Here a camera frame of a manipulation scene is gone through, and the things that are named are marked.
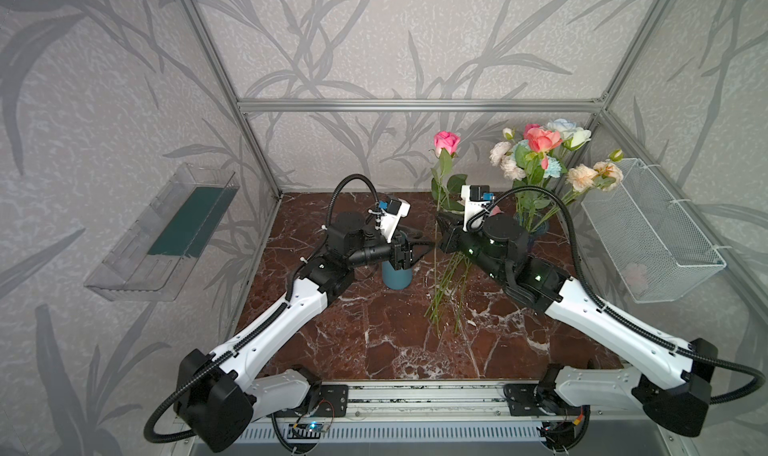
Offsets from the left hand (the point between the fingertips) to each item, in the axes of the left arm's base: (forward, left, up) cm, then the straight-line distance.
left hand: (430, 235), depth 66 cm
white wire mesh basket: (-3, -48, 0) cm, 48 cm away
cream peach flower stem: (+16, -39, +3) cm, 42 cm away
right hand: (+5, -2, +4) cm, 7 cm away
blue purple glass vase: (+14, -32, -13) cm, 37 cm away
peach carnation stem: (+25, -21, +1) cm, 33 cm away
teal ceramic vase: (+3, +8, -27) cm, 29 cm away
